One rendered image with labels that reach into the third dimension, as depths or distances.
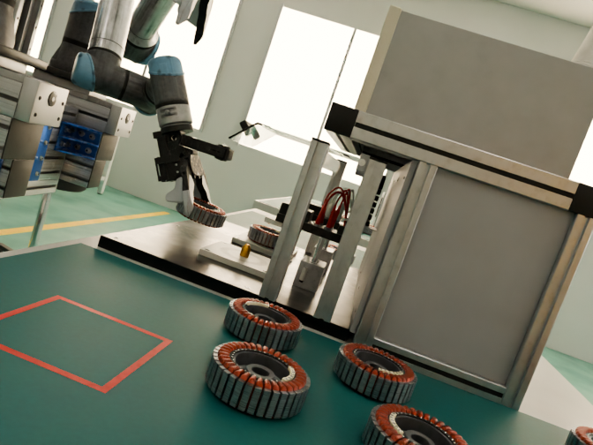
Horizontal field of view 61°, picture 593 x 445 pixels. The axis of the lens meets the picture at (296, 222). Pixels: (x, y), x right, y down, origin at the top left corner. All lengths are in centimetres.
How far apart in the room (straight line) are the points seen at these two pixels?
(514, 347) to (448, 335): 10
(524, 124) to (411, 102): 20
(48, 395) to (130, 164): 599
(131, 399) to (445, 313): 53
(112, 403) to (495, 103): 76
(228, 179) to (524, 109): 519
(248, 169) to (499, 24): 313
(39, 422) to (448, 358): 62
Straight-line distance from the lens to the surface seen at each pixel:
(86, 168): 169
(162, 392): 54
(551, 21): 629
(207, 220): 111
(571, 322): 632
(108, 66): 125
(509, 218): 86
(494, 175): 84
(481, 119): 96
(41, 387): 51
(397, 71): 96
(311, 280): 103
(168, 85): 117
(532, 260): 88
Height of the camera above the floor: 100
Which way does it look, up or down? 6 degrees down
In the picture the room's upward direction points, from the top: 19 degrees clockwise
